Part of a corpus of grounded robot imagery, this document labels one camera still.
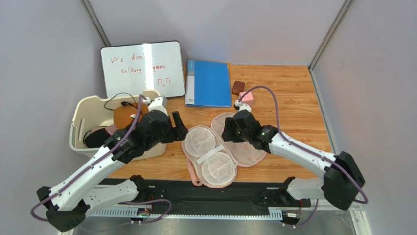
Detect pink bra in basket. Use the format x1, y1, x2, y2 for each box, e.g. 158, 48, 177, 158
105, 124, 118, 136

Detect black bra in basket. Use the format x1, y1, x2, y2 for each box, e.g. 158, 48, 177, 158
83, 128, 111, 148

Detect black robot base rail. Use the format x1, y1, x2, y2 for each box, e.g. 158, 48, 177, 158
93, 179, 316, 224

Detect blue document folder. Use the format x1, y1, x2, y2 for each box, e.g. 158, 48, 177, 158
185, 60, 232, 108

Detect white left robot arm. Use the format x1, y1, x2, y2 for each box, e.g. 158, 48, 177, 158
31, 110, 188, 232

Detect floral pink laundry bag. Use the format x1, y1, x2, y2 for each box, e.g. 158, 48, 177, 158
181, 113, 267, 188

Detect white dry-erase board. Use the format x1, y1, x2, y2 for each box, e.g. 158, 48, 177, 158
100, 41, 185, 98

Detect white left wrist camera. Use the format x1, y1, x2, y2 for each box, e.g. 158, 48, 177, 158
143, 96, 168, 115

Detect dark red small box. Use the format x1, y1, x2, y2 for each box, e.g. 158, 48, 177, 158
232, 81, 245, 95

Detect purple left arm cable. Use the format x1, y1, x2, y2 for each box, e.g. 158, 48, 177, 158
30, 94, 148, 223

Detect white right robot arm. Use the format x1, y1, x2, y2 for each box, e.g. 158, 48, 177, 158
222, 110, 368, 210

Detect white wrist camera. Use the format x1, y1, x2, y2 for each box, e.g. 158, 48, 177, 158
233, 99, 252, 113
143, 96, 168, 115

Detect pink small cube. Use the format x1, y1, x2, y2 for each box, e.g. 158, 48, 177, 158
239, 92, 254, 106

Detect orange bra black straps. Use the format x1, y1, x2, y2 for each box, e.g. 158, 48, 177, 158
104, 92, 152, 130

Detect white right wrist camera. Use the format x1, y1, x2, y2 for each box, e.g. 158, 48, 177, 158
233, 99, 252, 113

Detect cream plastic laundry basket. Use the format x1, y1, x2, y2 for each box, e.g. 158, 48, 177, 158
69, 90, 168, 161

